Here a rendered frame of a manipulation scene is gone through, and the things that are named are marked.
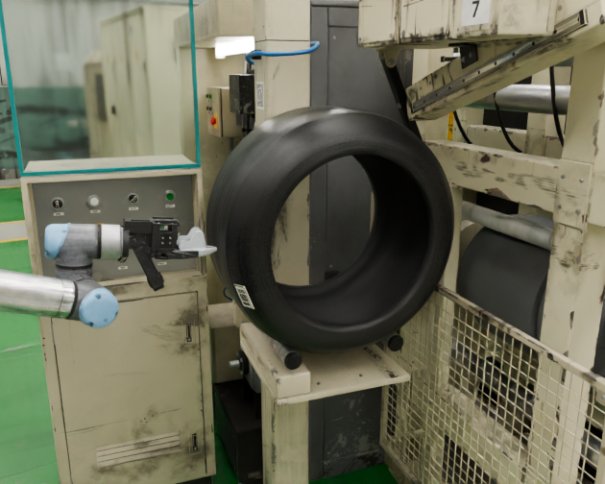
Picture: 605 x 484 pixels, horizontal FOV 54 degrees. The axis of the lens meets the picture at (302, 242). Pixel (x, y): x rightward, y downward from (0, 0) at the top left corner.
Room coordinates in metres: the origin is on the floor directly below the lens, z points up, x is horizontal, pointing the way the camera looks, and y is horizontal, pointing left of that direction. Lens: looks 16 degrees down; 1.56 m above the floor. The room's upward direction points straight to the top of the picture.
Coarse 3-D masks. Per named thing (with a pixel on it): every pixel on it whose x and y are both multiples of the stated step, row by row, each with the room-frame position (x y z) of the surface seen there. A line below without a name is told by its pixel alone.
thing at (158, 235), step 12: (132, 228) 1.23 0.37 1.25; (144, 228) 1.24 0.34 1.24; (156, 228) 1.23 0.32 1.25; (168, 228) 1.25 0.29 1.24; (132, 240) 1.25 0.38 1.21; (144, 240) 1.24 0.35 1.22; (156, 240) 1.23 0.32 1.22; (168, 240) 1.25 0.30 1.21; (156, 252) 1.24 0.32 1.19; (168, 252) 1.24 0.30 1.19
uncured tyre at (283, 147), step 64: (256, 128) 1.46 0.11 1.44; (320, 128) 1.29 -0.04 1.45; (384, 128) 1.34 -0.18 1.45; (256, 192) 1.23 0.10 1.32; (384, 192) 1.64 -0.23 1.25; (448, 192) 1.41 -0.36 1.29; (256, 256) 1.22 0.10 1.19; (384, 256) 1.63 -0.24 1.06; (448, 256) 1.43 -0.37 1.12; (256, 320) 1.25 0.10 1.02; (320, 320) 1.51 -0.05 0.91; (384, 320) 1.32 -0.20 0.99
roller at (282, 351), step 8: (264, 336) 1.44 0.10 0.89; (272, 344) 1.37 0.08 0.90; (280, 344) 1.34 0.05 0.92; (280, 352) 1.31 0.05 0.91; (288, 352) 1.29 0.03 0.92; (296, 352) 1.29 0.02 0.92; (288, 360) 1.28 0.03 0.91; (296, 360) 1.29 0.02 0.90; (288, 368) 1.28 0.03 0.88; (296, 368) 1.29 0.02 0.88
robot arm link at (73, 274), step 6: (90, 264) 1.20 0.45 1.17; (60, 270) 1.17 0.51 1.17; (66, 270) 1.17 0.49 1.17; (72, 270) 1.17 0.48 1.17; (78, 270) 1.17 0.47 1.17; (84, 270) 1.18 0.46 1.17; (90, 270) 1.20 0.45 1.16; (60, 276) 1.17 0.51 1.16; (66, 276) 1.16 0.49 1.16; (72, 276) 1.16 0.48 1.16; (78, 276) 1.16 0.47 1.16; (84, 276) 1.16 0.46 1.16; (90, 276) 1.20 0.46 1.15
